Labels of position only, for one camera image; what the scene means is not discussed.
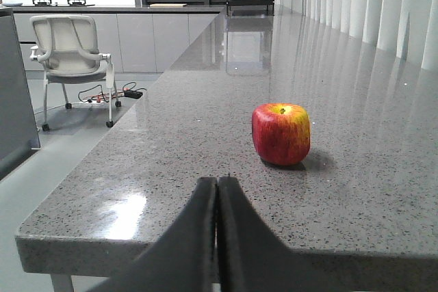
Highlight red yellow apple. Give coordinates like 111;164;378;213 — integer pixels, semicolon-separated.
252;103;311;166

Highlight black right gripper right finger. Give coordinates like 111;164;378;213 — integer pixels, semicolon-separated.
218;176;437;291

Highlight gas stove burner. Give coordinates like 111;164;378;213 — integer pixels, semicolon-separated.
32;0;53;7
67;0;90;7

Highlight wooden cutting board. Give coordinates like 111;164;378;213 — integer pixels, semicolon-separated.
149;3;188;8

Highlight white power strip with cables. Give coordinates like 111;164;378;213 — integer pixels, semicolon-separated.
77;81;137;103

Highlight right gas stove burner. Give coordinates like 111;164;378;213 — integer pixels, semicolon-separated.
67;0;90;7

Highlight left gas stove burner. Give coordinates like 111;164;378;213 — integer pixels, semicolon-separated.
32;0;53;7

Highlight grey base cabinets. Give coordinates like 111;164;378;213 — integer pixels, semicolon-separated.
12;12;220;74

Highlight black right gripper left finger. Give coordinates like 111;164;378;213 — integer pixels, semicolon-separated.
91;177;217;291

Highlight white vertical window blinds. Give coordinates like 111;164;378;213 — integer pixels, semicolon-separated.
275;0;437;70

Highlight grey kitchen island cabinet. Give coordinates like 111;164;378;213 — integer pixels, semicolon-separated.
1;8;40;178

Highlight white mesh office chair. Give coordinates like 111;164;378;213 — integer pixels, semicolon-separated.
29;14;121;131

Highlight black power adapter brick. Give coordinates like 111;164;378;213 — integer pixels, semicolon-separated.
124;90;143;99

